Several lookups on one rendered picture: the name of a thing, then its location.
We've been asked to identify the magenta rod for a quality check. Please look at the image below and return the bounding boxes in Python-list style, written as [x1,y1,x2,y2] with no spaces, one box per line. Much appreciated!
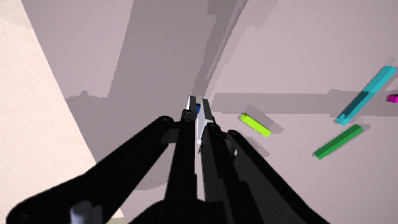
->
[387,94,398,103]

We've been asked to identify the small blue cube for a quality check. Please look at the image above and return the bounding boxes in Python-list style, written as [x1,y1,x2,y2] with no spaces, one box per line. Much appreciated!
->
[196,103,201,114]

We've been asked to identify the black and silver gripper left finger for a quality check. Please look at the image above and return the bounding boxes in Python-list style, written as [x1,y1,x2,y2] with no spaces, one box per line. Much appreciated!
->
[6,95,198,224]

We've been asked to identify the turquoise rod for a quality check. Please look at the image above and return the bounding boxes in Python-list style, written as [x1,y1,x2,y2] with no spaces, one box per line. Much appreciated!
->
[335,66,397,126]

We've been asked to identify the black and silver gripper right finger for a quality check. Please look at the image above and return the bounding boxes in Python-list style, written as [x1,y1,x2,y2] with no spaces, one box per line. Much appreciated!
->
[197,98,330,224]

